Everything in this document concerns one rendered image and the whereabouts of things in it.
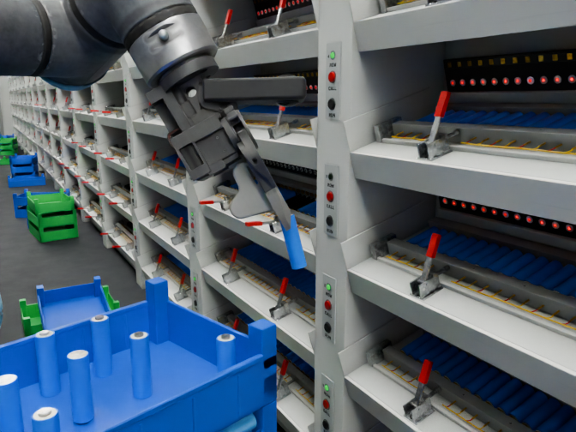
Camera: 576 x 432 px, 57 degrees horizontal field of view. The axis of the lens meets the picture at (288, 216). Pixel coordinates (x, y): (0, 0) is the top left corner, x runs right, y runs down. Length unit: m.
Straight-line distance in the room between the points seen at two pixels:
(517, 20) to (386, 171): 0.28
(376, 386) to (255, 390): 0.45
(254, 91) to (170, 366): 0.31
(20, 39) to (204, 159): 0.23
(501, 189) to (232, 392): 0.38
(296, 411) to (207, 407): 0.75
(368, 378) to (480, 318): 0.30
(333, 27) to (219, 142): 0.38
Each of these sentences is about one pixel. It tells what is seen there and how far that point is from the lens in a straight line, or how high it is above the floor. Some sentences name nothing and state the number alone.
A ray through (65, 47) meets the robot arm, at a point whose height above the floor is 0.83.
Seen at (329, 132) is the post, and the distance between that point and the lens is 0.90.
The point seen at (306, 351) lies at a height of 0.28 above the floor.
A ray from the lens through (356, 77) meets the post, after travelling 0.86.
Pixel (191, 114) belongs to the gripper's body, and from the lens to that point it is 0.61.
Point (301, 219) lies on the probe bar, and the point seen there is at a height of 0.52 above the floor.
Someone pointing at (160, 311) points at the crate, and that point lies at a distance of 0.65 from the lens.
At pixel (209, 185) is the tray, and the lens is 1.50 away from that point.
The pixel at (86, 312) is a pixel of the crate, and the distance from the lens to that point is 1.92.
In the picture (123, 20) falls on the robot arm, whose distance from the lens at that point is 0.62.
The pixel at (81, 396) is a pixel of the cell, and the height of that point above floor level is 0.51.
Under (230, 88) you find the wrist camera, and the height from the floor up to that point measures 0.78.
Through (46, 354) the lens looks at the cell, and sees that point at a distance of 0.57.
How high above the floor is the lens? 0.77
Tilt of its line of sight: 13 degrees down
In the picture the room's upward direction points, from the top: straight up
